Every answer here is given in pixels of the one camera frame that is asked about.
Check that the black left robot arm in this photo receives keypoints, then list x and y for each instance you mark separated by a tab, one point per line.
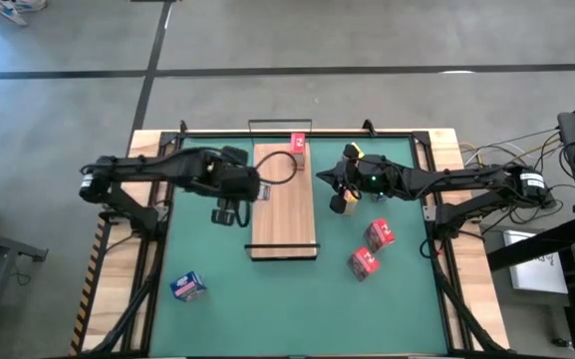
142	167

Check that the yellow-black hazard tape strip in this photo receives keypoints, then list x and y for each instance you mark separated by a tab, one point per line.
86	294

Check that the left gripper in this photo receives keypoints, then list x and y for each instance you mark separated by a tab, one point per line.
239	184

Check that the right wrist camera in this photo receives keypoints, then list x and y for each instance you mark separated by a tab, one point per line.
338	204

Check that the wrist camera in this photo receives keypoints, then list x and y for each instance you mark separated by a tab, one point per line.
222	217
338	204

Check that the white laptop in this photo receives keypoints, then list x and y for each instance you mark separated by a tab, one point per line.
536	274

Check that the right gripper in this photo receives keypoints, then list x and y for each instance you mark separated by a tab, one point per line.
369	179

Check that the wooden shelf with black frame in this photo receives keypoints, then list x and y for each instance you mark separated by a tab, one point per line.
284	224

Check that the yellow Corn Pops cereal box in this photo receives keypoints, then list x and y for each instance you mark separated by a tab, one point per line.
360	151
353	207

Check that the green table mat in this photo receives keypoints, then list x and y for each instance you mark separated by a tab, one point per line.
292	309

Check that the black metal beam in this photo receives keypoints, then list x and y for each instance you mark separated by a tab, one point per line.
541	244

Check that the red Froot Loops cereal box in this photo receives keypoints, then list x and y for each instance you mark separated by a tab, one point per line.
379	234
363	263
298	143

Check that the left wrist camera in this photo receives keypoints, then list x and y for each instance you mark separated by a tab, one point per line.
222	217

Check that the person's foot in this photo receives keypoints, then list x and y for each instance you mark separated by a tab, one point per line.
32	4
5	11

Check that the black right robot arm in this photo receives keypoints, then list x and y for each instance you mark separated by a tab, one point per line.
466	177

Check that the black frame clamp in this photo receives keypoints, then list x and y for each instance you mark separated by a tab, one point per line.
183	127
368	127

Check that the silver corner bracket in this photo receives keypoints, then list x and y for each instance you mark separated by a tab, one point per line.
429	213

